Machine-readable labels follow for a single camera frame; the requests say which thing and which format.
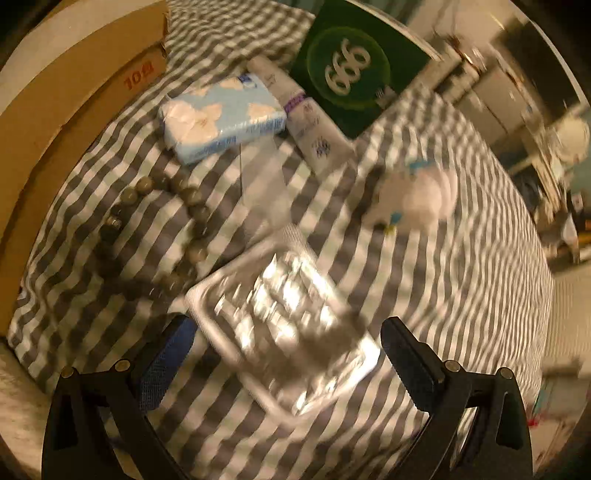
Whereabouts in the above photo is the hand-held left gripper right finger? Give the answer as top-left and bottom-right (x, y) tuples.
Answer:
(379, 317), (534, 480)

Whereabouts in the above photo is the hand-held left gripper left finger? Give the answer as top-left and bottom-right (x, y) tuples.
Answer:
(41, 314), (199, 480)

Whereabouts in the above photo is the clear plastic tray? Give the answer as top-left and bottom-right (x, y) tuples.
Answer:
(185, 226), (382, 416)

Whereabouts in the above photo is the brown cardboard box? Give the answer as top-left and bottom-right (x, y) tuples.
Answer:
(0, 0), (171, 333)

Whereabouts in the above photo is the grey white checkered cloth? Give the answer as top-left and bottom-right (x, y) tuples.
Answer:
(8, 0), (555, 480)

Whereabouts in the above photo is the white plush toy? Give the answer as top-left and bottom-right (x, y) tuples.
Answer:
(365, 159), (459, 232)

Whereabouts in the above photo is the white cosmetic tube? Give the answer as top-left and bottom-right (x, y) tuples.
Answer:
(247, 58), (356, 176)

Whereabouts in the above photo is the blue tissue pack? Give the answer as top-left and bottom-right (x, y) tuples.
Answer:
(158, 74), (288, 166)

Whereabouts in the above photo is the grey cabinet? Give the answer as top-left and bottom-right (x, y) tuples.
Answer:
(462, 65), (527, 144)

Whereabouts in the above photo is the round white mirror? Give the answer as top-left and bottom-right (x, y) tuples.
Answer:
(551, 115), (591, 162)

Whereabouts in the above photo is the dark green box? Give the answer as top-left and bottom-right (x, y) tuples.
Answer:
(290, 0), (443, 139)

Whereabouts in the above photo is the black flat screen monitor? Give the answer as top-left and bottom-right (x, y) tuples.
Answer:
(508, 18), (583, 107)

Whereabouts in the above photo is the grey bead bracelet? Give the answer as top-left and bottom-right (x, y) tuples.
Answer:
(95, 173), (213, 296)

